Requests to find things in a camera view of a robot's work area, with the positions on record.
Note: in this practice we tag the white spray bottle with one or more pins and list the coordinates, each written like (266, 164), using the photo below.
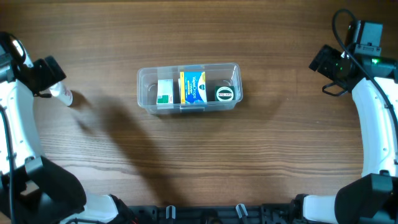
(62, 93)

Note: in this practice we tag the clear plastic container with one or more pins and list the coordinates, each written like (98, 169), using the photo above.
(217, 74)

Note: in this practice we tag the white medicine box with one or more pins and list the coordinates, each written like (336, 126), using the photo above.
(179, 85)

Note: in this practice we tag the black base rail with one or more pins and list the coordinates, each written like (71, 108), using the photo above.
(267, 213)

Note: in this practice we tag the white green box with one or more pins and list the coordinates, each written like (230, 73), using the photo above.
(165, 92)

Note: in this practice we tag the blue yellow VapoDrops box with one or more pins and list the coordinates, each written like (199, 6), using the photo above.
(191, 74)

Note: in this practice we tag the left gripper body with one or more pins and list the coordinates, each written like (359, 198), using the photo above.
(48, 78)

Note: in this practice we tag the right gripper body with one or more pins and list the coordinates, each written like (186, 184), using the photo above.
(325, 66)

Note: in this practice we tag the green round-label box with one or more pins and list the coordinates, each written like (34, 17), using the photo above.
(224, 93)

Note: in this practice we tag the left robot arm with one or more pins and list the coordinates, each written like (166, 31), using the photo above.
(33, 188)

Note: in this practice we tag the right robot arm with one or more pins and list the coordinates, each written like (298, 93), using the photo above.
(372, 82)

